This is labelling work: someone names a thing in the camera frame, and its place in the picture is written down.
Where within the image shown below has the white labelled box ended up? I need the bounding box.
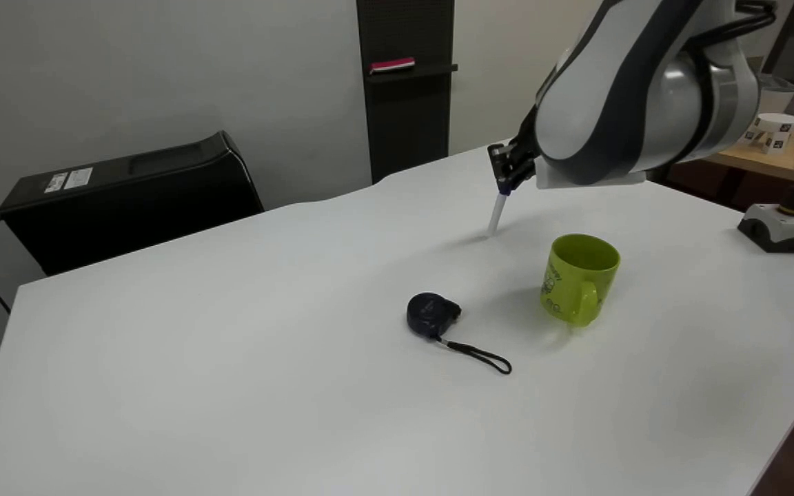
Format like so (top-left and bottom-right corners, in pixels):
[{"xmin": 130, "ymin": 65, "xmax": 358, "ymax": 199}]
[{"xmin": 742, "ymin": 109, "xmax": 794, "ymax": 153}]

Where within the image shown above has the grey black small device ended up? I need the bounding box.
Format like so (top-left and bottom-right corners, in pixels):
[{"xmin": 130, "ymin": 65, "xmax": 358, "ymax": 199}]
[{"xmin": 737, "ymin": 199, "xmax": 794, "ymax": 255}]

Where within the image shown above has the yellow green ceramic mug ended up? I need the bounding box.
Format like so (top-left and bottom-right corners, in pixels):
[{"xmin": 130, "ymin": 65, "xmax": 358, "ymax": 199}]
[{"xmin": 538, "ymin": 230, "xmax": 622, "ymax": 330}]

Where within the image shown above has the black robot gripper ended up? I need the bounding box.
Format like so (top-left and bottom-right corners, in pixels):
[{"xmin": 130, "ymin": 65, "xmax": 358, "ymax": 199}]
[{"xmin": 485, "ymin": 102, "xmax": 549, "ymax": 199}]

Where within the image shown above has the wooden side table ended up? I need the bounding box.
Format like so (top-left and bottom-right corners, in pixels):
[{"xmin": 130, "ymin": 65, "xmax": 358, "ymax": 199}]
[{"xmin": 662, "ymin": 112, "xmax": 794, "ymax": 217}]

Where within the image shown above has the dark tall shelf unit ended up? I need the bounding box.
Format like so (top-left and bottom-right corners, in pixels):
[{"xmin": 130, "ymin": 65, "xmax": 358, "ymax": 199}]
[{"xmin": 356, "ymin": 0, "xmax": 460, "ymax": 185}]

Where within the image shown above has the pink book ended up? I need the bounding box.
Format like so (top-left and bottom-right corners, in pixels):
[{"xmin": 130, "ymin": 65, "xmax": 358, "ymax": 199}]
[{"xmin": 363, "ymin": 55, "xmax": 418, "ymax": 76}]

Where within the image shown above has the black computer tower case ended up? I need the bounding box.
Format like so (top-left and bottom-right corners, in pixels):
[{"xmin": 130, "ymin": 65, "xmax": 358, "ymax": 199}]
[{"xmin": 0, "ymin": 130, "xmax": 268, "ymax": 279}]

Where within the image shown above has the black tape measure with strap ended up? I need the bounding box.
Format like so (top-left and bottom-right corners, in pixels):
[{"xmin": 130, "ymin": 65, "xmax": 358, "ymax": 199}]
[{"xmin": 402, "ymin": 288, "xmax": 516, "ymax": 378}]

